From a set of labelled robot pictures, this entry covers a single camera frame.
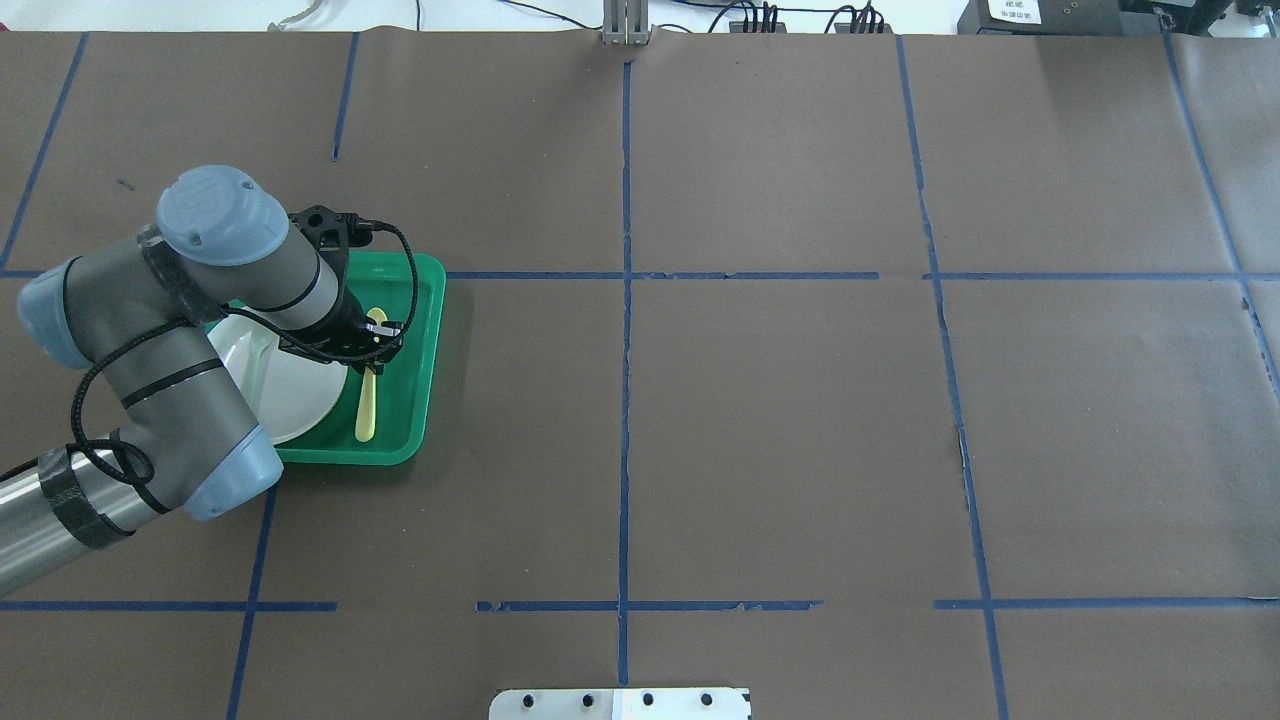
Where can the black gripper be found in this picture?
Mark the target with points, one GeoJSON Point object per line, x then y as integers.
{"type": "Point", "coordinates": [349, 322]}

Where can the yellow plastic spoon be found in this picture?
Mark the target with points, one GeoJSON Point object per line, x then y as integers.
{"type": "Point", "coordinates": [366, 419]}

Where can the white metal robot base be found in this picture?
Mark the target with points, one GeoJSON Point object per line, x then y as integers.
{"type": "Point", "coordinates": [623, 703]}

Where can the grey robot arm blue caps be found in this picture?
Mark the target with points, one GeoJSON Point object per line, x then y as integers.
{"type": "Point", "coordinates": [157, 421]}

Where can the green plastic tray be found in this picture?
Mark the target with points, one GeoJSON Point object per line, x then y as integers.
{"type": "Point", "coordinates": [382, 279]}

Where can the white round plate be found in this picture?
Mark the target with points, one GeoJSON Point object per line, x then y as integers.
{"type": "Point", "coordinates": [288, 393]}

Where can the black power strip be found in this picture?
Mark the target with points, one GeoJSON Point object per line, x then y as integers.
{"type": "Point", "coordinates": [766, 18]}

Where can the black box with label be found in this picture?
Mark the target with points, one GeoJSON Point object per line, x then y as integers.
{"type": "Point", "coordinates": [1041, 18]}

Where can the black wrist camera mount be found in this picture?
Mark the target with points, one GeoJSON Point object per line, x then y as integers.
{"type": "Point", "coordinates": [333, 234]}

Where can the grey metal post bracket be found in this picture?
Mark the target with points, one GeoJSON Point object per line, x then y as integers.
{"type": "Point", "coordinates": [626, 23]}

